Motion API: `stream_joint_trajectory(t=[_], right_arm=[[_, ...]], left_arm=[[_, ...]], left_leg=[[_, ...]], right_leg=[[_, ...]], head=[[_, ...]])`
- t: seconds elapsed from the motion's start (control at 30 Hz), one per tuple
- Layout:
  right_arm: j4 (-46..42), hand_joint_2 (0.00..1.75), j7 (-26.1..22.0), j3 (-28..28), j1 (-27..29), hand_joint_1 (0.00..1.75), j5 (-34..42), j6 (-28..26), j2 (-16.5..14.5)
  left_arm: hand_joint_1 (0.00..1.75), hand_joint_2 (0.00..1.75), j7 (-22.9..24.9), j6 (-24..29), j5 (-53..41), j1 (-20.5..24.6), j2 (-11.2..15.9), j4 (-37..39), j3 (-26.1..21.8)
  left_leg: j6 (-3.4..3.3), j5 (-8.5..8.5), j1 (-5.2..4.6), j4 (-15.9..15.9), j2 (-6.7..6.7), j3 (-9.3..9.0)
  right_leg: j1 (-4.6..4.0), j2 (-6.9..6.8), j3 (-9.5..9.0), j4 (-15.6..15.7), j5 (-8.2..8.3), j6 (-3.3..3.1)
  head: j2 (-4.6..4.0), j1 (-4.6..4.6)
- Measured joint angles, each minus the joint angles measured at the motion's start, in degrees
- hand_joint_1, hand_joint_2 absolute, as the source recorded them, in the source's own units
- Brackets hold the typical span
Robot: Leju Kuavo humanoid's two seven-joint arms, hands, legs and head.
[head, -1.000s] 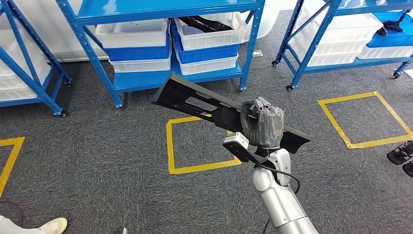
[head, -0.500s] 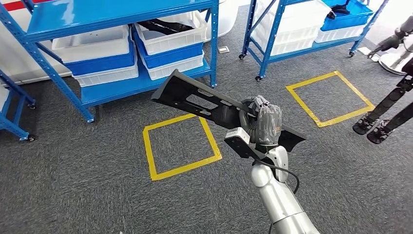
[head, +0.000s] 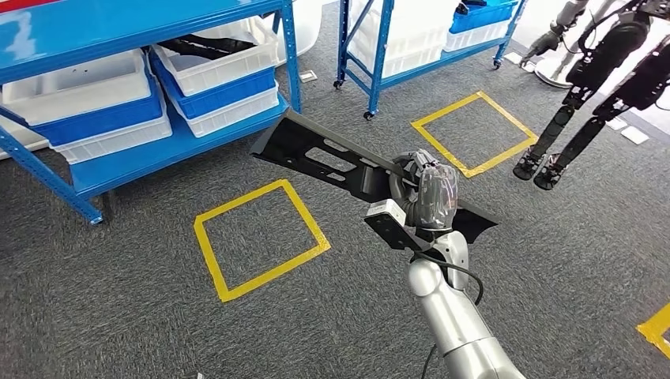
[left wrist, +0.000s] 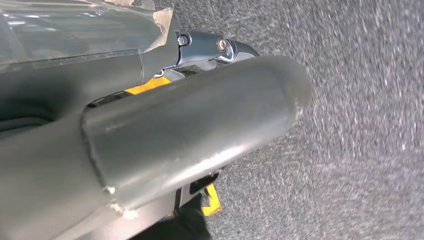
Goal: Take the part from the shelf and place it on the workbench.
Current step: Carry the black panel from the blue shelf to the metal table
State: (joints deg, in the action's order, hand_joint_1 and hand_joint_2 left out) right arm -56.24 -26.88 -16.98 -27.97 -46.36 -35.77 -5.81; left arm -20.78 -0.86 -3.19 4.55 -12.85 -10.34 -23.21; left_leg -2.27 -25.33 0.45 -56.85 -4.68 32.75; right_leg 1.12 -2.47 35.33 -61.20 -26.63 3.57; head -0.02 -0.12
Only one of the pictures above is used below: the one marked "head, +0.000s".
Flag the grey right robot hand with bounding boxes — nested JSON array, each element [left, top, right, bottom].
[[388, 148, 461, 232]]

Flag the long black plastic trim part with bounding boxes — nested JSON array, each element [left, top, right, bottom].
[[249, 108, 499, 246]]

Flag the yellow floor tape square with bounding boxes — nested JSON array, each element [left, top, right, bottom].
[[635, 302, 670, 361], [192, 178, 333, 305], [410, 89, 540, 180]]

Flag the white round stand base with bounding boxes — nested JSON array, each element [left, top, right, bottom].
[[533, 54, 577, 90]]

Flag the blue plastic bin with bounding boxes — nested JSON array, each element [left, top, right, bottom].
[[28, 73, 164, 148], [148, 49, 277, 120], [449, 0, 520, 35]]

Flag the white car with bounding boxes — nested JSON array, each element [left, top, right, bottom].
[[272, 0, 325, 66]]

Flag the black humanoid robot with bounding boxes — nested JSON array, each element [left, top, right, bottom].
[[513, 0, 670, 192]]

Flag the red barrier belt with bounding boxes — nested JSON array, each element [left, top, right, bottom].
[[0, 0, 61, 14]]

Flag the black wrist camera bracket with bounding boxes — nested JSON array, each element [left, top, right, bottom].
[[363, 214, 435, 253]]

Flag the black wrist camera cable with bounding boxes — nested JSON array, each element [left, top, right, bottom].
[[410, 250, 485, 307]]

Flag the black robot body cable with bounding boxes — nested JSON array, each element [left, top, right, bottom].
[[420, 343, 438, 379]]

